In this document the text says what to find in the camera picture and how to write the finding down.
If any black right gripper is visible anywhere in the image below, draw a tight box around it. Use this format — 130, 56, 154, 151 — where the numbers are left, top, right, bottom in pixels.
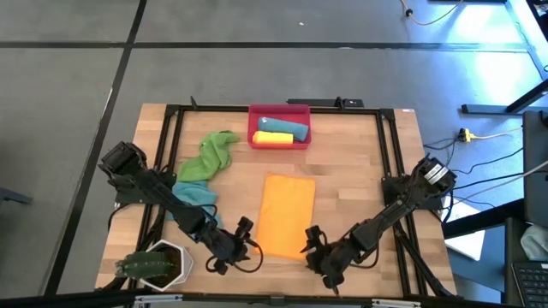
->
299, 224, 357, 296

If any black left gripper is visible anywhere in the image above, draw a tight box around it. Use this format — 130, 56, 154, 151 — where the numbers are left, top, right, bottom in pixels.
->
200, 216, 256, 275

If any orange microfiber towel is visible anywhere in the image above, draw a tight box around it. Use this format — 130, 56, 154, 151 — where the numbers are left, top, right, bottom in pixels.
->
253, 172, 317, 263

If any light blue tagged towel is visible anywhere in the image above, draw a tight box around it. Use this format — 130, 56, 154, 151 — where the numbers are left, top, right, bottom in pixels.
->
166, 180, 223, 230

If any green microfiber towel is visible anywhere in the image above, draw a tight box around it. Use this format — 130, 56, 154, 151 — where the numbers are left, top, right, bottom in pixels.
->
176, 130, 241, 183

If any yellow microfiber towel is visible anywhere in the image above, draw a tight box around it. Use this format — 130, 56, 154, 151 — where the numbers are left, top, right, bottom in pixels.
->
251, 130, 295, 145

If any teal microfiber towel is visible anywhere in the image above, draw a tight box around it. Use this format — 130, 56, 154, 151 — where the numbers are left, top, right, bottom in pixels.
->
257, 116, 310, 143

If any red plastic basket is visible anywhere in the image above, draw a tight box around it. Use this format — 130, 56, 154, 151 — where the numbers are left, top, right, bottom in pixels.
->
247, 104, 313, 151

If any cactus in white hexagonal pot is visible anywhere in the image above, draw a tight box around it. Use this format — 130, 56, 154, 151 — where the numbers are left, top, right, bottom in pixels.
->
114, 239, 195, 293

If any white board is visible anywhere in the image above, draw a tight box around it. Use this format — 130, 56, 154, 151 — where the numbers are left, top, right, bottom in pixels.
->
442, 195, 487, 263

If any black desk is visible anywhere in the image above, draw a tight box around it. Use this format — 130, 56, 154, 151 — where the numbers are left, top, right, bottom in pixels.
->
503, 216, 548, 308

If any yellow power plug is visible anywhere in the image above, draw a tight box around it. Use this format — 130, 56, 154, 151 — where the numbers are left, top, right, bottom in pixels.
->
456, 127, 477, 144

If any black keyboard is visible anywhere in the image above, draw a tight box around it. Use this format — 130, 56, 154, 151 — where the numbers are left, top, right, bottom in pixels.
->
510, 261, 548, 308

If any pale crumpled cloth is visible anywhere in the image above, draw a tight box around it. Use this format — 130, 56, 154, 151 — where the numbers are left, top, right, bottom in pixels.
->
519, 223, 548, 263

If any grey floor object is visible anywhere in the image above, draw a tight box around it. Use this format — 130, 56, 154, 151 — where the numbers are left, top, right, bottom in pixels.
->
0, 187, 34, 207

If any silver bracket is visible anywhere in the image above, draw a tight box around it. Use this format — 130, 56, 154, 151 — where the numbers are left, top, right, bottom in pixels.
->
134, 293, 184, 305
370, 298, 423, 308

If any black aluminium table frame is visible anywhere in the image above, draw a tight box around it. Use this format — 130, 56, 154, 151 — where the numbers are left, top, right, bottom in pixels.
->
96, 102, 458, 300

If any black device with cables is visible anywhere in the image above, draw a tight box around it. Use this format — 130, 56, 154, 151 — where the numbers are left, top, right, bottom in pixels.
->
286, 96, 366, 110

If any white power cable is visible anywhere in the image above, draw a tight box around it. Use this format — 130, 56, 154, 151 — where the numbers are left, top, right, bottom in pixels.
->
473, 125, 524, 142

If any black desk leg frame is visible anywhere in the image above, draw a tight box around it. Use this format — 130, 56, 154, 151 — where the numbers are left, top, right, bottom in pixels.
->
461, 78, 548, 116

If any yellow floor cable with plug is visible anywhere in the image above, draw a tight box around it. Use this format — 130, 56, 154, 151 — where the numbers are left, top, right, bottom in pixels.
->
398, 0, 466, 27

